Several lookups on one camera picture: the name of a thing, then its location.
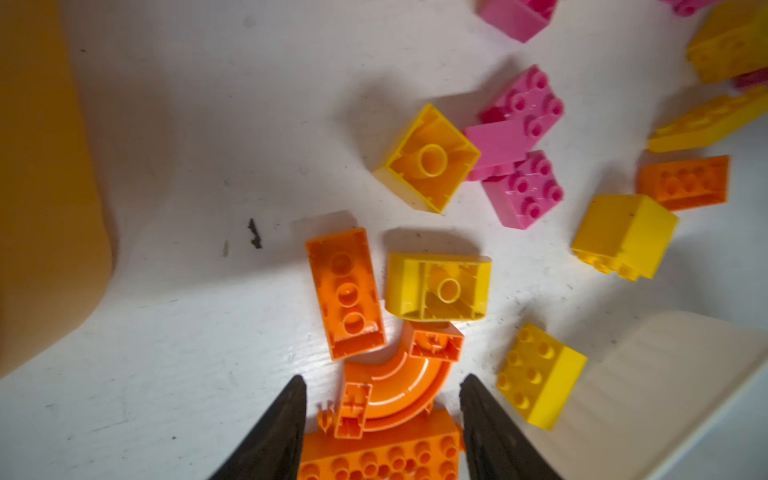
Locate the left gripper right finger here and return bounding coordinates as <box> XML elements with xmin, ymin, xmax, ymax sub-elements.
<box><xmin>459</xmin><ymin>374</ymin><xmax>561</xmax><ymax>480</ymax></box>

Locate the pink lego lower brick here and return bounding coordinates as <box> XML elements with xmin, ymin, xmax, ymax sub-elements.
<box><xmin>481</xmin><ymin>150</ymin><xmax>564</xmax><ymax>230</ymax></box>

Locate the pink lego far right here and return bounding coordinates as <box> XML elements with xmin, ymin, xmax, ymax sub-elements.
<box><xmin>733</xmin><ymin>67</ymin><xmax>768</xmax><ymax>91</ymax></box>

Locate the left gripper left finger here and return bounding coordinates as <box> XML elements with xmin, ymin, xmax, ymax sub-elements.
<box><xmin>210</xmin><ymin>375</ymin><xmax>307</xmax><ymax>480</ymax></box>

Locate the orange long studded lego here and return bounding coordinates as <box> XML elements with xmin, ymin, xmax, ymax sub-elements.
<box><xmin>297</xmin><ymin>410</ymin><xmax>464</xmax><ymax>480</ymax></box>

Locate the pink lego cluster brick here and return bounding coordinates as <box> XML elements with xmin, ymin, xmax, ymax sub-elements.
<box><xmin>462</xmin><ymin>121</ymin><xmax>532</xmax><ymax>181</ymax></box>

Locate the orange lego brick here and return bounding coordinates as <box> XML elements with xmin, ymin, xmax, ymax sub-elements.
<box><xmin>636</xmin><ymin>155</ymin><xmax>730</xmax><ymax>211</ymax></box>
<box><xmin>305</xmin><ymin>228</ymin><xmax>387</xmax><ymax>361</ymax></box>

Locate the narrow yellow bin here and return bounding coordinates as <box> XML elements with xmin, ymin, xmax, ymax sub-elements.
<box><xmin>1</xmin><ymin>1</ymin><xmax>113</xmax><ymax>376</ymax></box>

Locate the pink lego studded brick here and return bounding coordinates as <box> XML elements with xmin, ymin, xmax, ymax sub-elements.
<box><xmin>477</xmin><ymin>65</ymin><xmax>565</xmax><ymax>148</ymax></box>

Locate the small yellow lego brick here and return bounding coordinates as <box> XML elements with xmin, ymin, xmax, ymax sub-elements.
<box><xmin>496</xmin><ymin>323</ymin><xmax>587</xmax><ymax>430</ymax></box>

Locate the yellow lego hollow brick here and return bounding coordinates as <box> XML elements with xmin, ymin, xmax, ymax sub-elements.
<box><xmin>373</xmin><ymin>104</ymin><xmax>481</xmax><ymax>214</ymax></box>

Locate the orange curved lego piece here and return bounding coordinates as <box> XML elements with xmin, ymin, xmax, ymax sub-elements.
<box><xmin>333</xmin><ymin>321</ymin><xmax>464</xmax><ymax>440</ymax></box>

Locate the yellow lego slope brick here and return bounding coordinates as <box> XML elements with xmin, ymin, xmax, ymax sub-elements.
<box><xmin>571</xmin><ymin>194</ymin><xmax>678</xmax><ymax>281</ymax></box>

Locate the yellow lego arch brick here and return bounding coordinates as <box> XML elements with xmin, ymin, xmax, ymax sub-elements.
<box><xmin>385</xmin><ymin>253</ymin><xmax>492</xmax><ymax>322</ymax></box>

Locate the yellow lego large slope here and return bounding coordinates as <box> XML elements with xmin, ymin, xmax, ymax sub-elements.
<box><xmin>686</xmin><ymin>0</ymin><xmax>767</xmax><ymax>83</ymax></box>

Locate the white tray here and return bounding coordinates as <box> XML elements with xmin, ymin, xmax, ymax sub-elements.
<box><xmin>524</xmin><ymin>311</ymin><xmax>767</xmax><ymax>479</ymax></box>

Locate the pink lego right brick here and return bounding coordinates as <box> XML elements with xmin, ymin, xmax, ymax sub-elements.
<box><xmin>662</xmin><ymin>0</ymin><xmax>721</xmax><ymax>17</ymax></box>

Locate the yellow long flat lego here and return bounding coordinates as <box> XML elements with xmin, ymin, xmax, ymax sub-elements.
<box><xmin>647</xmin><ymin>86</ymin><xmax>767</xmax><ymax>153</ymax></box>

